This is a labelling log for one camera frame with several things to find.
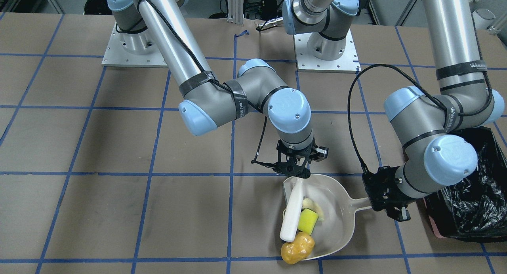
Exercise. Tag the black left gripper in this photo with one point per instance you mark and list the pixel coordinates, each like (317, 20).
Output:
(401, 214)

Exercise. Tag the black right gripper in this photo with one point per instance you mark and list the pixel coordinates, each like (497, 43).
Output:
(320, 152)

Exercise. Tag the cream ring-shaped scrap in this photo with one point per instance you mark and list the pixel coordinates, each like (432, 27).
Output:
(313, 206)

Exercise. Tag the yellow green sponge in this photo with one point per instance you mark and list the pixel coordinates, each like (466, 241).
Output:
(307, 221)

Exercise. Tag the beige dustpan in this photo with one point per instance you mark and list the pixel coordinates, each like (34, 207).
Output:
(335, 232)

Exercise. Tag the beige hand brush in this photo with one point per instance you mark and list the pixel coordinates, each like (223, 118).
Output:
(293, 211)

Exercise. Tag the yellow toy potato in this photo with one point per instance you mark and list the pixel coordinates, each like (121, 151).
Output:
(300, 248)

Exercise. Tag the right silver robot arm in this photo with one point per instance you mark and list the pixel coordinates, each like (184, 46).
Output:
(209, 103)

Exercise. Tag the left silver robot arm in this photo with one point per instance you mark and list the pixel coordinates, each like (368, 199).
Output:
(425, 123)

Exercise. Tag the bin with black bag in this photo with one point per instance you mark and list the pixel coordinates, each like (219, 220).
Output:
(475, 209)

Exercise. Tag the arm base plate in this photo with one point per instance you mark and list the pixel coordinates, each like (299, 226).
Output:
(314, 53)
(132, 50)

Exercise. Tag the aluminium frame post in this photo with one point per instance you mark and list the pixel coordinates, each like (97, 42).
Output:
(235, 12)

